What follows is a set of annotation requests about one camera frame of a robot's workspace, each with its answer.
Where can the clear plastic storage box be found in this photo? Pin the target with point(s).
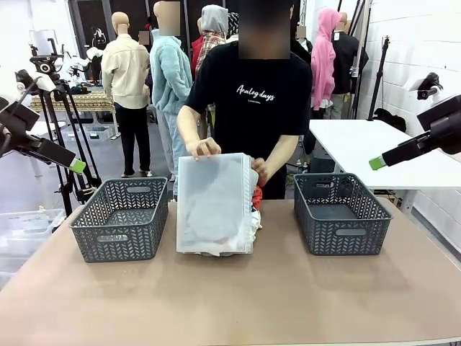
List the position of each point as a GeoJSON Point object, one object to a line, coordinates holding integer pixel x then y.
{"type": "Point", "coordinates": [21, 223]}

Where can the mannequin in black jacket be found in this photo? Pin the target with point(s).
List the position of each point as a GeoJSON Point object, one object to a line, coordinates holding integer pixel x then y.
{"type": "Point", "coordinates": [302, 48]}

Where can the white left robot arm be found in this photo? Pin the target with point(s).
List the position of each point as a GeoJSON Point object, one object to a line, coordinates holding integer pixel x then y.
{"type": "Point", "coordinates": [9, 86]}

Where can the clear floor storage bin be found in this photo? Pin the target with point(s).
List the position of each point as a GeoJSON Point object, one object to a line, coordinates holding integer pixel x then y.
{"type": "Point", "coordinates": [97, 133]}

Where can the person in black T-shirt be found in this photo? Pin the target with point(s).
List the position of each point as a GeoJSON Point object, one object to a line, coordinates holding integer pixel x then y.
{"type": "Point", "coordinates": [252, 119]}

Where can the mannequin in cream jacket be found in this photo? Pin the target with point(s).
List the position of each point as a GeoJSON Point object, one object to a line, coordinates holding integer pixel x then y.
{"type": "Point", "coordinates": [124, 72]}

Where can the mannequin in pink hoodie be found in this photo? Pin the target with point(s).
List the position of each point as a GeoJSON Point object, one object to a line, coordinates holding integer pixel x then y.
{"type": "Point", "coordinates": [322, 65]}

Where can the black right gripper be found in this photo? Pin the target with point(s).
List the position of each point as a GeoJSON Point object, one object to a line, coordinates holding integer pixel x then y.
{"type": "Point", "coordinates": [446, 126]}

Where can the table with patterned cloth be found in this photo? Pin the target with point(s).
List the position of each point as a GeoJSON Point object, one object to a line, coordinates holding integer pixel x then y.
{"type": "Point", "coordinates": [90, 101]}

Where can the mannequin grey hood plaid shirt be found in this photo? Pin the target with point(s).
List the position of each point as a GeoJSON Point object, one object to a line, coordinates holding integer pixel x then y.
{"type": "Point", "coordinates": [212, 21]}

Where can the orange shirt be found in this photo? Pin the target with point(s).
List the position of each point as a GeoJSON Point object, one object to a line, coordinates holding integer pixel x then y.
{"type": "Point", "coordinates": [257, 196]}

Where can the grey woven plastic basket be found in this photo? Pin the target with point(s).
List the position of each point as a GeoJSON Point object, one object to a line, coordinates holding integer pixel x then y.
{"type": "Point", "coordinates": [119, 238]}
{"type": "Point", "coordinates": [342, 234]}

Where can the black camera tripod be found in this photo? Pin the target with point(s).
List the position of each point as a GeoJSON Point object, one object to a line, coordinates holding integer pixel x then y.
{"type": "Point", "coordinates": [66, 194]}

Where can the black bag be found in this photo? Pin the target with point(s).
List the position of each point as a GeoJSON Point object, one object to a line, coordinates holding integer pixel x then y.
{"type": "Point", "coordinates": [390, 119]}

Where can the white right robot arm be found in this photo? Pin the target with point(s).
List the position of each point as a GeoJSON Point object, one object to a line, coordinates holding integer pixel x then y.
{"type": "Point", "coordinates": [414, 84]}

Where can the mannequin in black sweater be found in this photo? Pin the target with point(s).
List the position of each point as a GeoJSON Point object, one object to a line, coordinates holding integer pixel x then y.
{"type": "Point", "coordinates": [345, 57]}

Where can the person's right hand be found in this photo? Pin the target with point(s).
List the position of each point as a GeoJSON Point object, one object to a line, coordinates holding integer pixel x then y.
{"type": "Point", "coordinates": [203, 147]}

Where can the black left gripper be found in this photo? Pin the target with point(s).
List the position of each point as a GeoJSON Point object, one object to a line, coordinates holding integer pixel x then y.
{"type": "Point", "coordinates": [18, 120]}

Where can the person's right forearm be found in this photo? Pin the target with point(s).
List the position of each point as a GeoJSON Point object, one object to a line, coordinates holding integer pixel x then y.
{"type": "Point", "coordinates": [189, 122]}

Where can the black light stand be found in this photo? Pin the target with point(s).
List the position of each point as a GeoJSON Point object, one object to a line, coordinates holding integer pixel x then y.
{"type": "Point", "coordinates": [378, 83]}

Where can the black crate under table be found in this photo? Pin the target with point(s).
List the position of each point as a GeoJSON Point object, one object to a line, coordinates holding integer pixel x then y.
{"type": "Point", "coordinates": [322, 164]}

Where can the person's left hand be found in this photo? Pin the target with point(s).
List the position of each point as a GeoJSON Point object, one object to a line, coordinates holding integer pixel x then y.
{"type": "Point", "coordinates": [261, 169]}

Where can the translucent plastic bag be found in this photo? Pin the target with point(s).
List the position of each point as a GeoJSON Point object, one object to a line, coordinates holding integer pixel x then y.
{"type": "Point", "coordinates": [201, 173]}

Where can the large white side table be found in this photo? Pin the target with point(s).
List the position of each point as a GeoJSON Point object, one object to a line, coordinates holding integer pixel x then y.
{"type": "Point", "coordinates": [360, 151]}

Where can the mannequin in teal fleece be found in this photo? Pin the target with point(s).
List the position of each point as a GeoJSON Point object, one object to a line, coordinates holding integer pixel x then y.
{"type": "Point", "coordinates": [169, 72]}

